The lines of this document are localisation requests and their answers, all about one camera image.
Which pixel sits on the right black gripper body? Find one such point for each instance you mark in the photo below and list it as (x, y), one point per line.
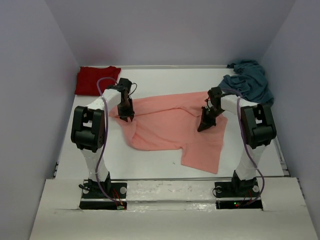
(215, 112)

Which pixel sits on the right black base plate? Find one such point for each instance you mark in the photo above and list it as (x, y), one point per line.
(226, 198)

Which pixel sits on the pink t shirt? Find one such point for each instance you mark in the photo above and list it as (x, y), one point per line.
(170, 122)

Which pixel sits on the blue crumpled t shirt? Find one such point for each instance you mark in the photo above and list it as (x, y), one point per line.
(249, 80)

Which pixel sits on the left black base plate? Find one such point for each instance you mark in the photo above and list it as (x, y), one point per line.
(93, 199)

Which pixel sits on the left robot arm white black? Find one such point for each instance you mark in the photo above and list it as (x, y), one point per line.
(90, 125)

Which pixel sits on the red folded t shirt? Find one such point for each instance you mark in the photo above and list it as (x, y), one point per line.
(87, 78)

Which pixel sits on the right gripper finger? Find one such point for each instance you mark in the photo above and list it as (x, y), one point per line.
(206, 126)
(204, 118)

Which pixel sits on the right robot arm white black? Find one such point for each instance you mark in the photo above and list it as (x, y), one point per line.
(257, 129)

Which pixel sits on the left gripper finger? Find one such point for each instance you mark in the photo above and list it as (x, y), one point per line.
(130, 117)
(123, 117)

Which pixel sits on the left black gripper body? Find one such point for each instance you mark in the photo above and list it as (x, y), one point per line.
(125, 108)

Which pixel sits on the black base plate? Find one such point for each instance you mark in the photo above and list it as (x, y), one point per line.
(93, 199)
(226, 198)

